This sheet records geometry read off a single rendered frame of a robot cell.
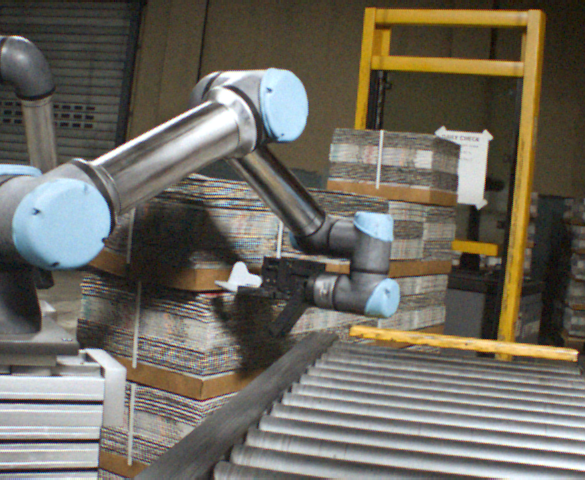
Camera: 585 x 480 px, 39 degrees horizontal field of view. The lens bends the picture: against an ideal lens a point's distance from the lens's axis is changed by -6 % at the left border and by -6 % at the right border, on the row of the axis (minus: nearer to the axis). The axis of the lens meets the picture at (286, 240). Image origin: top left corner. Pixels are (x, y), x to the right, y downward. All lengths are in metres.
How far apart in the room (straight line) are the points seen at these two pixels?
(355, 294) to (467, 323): 1.91
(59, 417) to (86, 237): 0.30
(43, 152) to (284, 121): 0.91
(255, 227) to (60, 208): 0.90
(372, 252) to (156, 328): 0.54
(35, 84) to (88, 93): 7.64
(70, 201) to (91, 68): 8.61
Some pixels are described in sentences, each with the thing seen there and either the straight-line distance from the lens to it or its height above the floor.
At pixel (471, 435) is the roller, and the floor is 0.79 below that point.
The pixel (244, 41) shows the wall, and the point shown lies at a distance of 9.23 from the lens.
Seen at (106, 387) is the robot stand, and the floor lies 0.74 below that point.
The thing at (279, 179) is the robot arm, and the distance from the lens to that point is 1.57.
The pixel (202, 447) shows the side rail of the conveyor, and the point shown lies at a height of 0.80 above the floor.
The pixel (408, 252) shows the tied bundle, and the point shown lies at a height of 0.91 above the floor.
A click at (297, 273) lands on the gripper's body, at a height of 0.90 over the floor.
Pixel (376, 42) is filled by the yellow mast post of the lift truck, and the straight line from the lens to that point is 3.65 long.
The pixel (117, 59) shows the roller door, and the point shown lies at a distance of 9.57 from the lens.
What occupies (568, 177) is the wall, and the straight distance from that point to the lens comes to 8.89.
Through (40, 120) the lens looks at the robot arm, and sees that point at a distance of 2.07.
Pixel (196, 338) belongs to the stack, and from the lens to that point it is 1.83.
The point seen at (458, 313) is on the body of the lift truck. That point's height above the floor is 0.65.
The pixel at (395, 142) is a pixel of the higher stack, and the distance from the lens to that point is 2.88.
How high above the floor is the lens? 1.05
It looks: 3 degrees down
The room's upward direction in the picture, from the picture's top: 6 degrees clockwise
